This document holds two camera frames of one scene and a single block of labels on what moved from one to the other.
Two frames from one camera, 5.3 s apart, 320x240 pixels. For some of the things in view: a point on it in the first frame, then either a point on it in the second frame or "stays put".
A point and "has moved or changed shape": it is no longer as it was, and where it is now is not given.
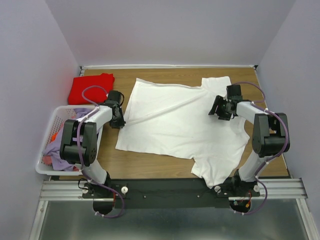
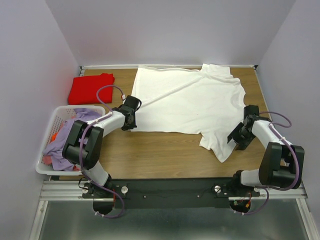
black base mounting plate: x=170 y=193 stays put
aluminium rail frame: x=283 y=189 stays put
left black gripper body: x=118 y=121 -> x=129 y=126
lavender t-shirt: x=53 y=149 stays put
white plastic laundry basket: x=61 y=114 stays put
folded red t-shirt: x=95 y=94 stays put
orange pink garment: x=47 y=159 stays put
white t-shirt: x=173 y=120 has moved or changed shape
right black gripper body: x=221 y=110 -> x=242 y=136
